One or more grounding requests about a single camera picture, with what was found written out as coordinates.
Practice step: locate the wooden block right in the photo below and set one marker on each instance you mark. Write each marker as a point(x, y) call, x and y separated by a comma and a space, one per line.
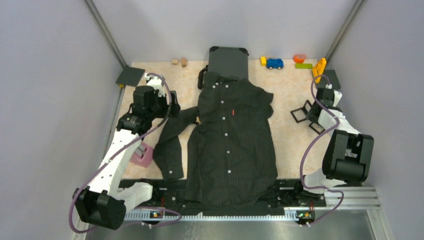
point(184, 62)

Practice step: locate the dark grey case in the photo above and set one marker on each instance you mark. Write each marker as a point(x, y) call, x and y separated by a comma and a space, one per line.
point(228, 62)

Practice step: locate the dark grey baseplate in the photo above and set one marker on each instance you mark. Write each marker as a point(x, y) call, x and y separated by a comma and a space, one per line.
point(331, 74)
point(130, 76)

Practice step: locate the black frame brooch box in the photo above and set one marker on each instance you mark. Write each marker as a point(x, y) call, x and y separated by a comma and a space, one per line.
point(301, 114)

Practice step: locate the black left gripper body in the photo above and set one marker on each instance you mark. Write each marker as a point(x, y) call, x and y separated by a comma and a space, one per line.
point(162, 107)

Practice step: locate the orange bowl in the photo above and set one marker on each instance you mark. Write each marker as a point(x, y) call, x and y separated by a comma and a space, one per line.
point(299, 58)

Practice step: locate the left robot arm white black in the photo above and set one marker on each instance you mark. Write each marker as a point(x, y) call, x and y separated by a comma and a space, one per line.
point(99, 202)

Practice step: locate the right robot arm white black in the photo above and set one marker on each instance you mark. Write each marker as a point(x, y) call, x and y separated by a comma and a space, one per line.
point(347, 159)

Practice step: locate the orange toy ladder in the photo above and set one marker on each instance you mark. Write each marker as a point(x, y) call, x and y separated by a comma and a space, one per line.
point(318, 70)

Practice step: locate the green flat brick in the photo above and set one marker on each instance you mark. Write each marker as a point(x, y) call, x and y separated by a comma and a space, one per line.
point(304, 66)

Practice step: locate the black pinstriped button shirt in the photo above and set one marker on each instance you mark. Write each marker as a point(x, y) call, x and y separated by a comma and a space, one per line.
point(229, 159)

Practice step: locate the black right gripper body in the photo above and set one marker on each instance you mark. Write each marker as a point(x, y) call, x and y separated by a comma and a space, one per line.
point(309, 117)

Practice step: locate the pink stapler box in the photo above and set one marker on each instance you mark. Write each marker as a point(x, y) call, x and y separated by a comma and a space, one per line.
point(143, 155)

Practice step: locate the yellow toy brick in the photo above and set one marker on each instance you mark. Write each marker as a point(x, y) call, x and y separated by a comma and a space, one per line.
point(263, 61)

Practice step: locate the blue toy car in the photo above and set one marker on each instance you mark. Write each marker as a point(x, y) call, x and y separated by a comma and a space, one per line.
point(274, 63)

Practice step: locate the left dark grey baseplate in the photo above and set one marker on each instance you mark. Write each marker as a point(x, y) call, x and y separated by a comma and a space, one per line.
point(130, 76)

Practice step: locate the right dark grey baseplate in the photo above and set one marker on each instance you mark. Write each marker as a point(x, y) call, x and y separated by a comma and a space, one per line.
point(331, 74)

